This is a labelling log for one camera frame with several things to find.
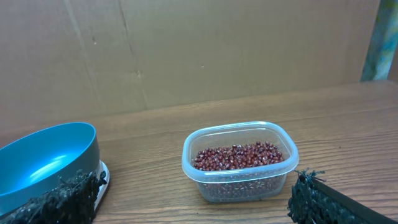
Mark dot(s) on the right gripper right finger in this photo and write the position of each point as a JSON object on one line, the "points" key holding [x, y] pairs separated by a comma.
{"points": [[312, 201]]}

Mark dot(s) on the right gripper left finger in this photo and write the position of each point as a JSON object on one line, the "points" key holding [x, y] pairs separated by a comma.
{"points": [[72, 201]]}

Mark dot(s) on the teal blue bowl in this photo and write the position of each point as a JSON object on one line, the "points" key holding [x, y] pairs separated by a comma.
{"points": [[32, 165]]}

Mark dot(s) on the red adzuki beans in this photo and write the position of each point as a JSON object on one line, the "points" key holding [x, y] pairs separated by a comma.
{"points": [[234, 157]]}

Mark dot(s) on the clear plastic container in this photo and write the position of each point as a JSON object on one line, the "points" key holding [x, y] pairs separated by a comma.
{"points": [[239, 134]]}

